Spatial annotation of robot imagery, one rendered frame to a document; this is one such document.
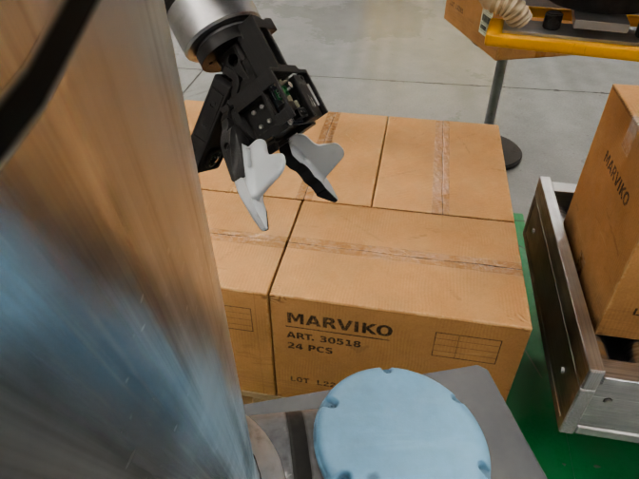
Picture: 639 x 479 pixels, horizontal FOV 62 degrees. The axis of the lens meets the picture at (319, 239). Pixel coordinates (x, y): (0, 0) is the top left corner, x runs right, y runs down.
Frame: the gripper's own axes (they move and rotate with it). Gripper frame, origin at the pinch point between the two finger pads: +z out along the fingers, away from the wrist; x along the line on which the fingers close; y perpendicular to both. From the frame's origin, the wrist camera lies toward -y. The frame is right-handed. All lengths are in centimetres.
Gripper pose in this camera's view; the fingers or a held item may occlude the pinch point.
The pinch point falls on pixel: (300, 219)
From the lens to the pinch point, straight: 57.6
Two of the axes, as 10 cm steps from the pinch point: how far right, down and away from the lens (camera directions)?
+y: 7.5, -4.0, -5.3
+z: 4.7, 8.9, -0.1
